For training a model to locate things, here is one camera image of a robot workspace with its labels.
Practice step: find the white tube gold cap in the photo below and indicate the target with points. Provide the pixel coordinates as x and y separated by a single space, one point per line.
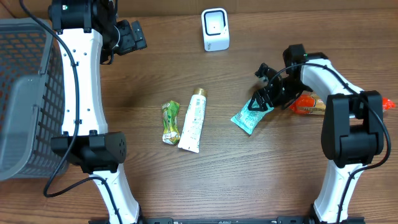
194 119

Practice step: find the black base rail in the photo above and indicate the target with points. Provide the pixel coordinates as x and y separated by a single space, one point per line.
278 220

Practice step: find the grey plastic shopping basket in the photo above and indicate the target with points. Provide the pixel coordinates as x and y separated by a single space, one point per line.
32 99

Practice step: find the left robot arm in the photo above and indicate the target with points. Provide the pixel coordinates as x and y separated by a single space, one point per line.
89 35

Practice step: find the green snack packet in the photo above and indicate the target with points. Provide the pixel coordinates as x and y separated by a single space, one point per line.
170 111

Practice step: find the teal snack packet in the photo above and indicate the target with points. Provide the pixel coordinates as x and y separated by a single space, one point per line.
247 119

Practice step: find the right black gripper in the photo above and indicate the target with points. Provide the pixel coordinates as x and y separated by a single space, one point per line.
261 99

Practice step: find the orange spaghetti package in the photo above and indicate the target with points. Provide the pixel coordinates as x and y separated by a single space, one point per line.
308 104

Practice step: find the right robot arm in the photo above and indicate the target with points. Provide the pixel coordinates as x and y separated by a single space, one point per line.
353 130

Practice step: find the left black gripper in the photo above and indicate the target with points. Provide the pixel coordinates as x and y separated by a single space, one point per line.
138 35

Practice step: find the white barcode scanner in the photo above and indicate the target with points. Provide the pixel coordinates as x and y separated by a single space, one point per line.
215 28

